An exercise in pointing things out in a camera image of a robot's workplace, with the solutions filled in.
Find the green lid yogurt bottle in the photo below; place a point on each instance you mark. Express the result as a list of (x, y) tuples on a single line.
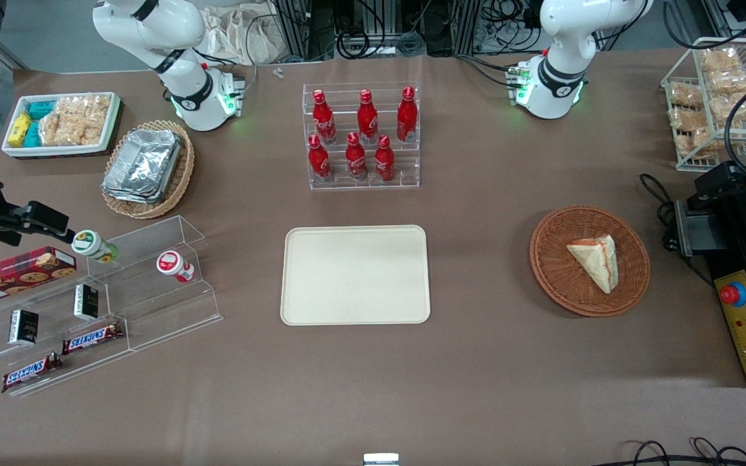
[(91, 244)]

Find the stacked aluminium foil containers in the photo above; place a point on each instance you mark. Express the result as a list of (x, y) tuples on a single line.
[(143, 165)]

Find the clear acrylic stepped shelf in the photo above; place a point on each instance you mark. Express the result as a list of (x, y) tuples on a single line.
[(153, 304)]

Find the beige crumpled paper bag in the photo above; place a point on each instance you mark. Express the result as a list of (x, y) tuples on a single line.
[(237, 35)]

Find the teal snack packet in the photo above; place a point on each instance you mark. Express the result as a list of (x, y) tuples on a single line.
[(32, 134), (41, 109)]

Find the white metal edge bracket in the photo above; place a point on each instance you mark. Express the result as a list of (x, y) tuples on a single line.
[(381, 459)]

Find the black machine with yellow panel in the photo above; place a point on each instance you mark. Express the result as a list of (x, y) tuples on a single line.
[(735, 246)]

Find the round brown wicker basket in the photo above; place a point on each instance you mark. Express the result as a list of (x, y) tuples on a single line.
[(561, 272)]

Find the triangular sandwich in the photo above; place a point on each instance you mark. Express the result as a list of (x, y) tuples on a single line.
[(596, 262)]

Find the small black white box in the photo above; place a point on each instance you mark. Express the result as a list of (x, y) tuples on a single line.
[(23, 327), (86, 302)]

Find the Snickers chocolate bar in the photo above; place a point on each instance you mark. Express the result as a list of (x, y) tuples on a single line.
[(91, 338), (31, 372)]

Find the red emergency stop button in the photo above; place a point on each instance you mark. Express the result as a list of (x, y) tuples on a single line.
[(733, 294)]

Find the white rectangular snack tray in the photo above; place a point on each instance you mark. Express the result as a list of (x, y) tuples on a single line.
[(13, 150)]

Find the red cola bottle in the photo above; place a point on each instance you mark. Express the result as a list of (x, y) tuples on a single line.
[(367, 120), (355, 158), (384, 160), (324, 120), (406, 116), (318, 160)]

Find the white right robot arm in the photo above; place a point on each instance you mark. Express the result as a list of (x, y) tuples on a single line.
[(185, 77)]

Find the oval light wicker basket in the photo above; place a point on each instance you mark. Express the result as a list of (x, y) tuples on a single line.
[(182, 175)]

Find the bagged fried snack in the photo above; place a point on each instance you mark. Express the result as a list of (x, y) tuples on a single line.
[(739, 107), (732, 81), (686, 95), (697, 144), (721, 59), (689, 120)]

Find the yellow snack packet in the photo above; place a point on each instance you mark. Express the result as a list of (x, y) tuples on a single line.
[(20, 129)]

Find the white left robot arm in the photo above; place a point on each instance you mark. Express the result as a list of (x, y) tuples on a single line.
[(561, 58)]

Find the clear acrylic bottle rack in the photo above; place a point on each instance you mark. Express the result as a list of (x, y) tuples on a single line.
[(405, 175)]

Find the red lid yogurt bottle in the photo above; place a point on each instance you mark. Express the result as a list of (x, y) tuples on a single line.
[(173, 265)]

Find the red chocolate chip cookie box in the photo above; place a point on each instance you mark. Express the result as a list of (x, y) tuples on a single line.
[(17, 275)]

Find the clear bag of rice crackers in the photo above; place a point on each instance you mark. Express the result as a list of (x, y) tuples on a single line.
[(78, 120)]

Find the cream plastic tray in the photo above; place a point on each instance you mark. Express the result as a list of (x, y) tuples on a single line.
[(355, 275)]

